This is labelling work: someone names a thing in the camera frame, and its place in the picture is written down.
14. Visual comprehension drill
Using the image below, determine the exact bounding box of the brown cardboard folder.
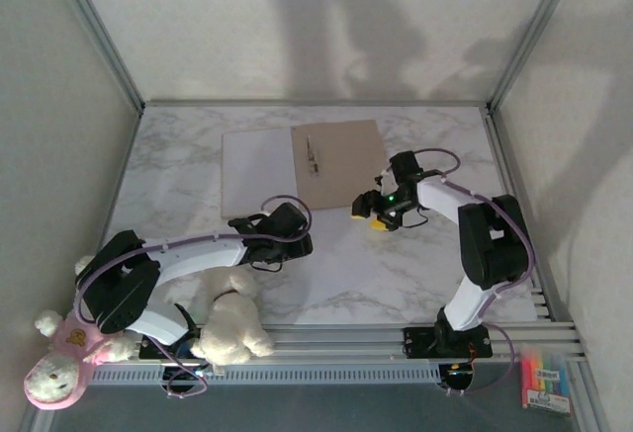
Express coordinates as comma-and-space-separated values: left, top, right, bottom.
220, 119, 389, 220

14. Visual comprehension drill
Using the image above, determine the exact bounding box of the white paper sheet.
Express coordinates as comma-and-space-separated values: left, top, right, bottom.
221, 128, 298, 219

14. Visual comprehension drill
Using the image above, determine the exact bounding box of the metal folder fastener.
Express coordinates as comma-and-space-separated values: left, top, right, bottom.
304, 135, 321, 176

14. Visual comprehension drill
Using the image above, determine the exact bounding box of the white plush dog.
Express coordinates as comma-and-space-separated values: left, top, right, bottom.
190, 268, 276, 368

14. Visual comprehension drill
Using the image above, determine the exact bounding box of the highlighter pen pack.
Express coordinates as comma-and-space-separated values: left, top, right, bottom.
519, 346, 575, 411

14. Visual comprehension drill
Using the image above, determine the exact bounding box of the white plush toy pink outfit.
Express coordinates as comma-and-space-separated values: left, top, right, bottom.
23, 253, 137, 411

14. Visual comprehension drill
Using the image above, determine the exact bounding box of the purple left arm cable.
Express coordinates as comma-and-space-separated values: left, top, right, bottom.
73, 195, 313, 399

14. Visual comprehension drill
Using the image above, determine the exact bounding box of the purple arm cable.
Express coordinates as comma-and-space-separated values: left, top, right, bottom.
385, 147, 538, 397
73, 195, 313, 399

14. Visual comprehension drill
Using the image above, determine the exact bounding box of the aluminium front rail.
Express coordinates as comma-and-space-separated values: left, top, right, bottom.
118, 321, 585, 362

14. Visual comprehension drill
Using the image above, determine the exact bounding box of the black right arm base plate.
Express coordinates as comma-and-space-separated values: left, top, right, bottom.
403, 325, 495, 358

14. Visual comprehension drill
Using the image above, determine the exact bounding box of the grey slotted cable duct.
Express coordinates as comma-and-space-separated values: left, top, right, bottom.
88, 358, 442, 387

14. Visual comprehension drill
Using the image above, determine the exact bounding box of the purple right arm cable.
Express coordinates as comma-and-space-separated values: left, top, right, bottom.
385, 147, 538, 397

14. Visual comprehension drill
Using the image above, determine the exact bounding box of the aluminium back rail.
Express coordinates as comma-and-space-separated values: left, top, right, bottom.
140, 99, 494, 110

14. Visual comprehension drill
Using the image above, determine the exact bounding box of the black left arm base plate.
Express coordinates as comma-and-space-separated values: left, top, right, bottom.
138, 332, 209, 360

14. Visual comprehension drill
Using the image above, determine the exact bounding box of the aluminium side rail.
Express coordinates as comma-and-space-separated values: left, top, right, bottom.
482, 105, 578, 327

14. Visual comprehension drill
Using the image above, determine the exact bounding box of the aluminium frame post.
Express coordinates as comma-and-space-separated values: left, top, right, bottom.
45, 0, 146, 113
486, 0, 588, 115

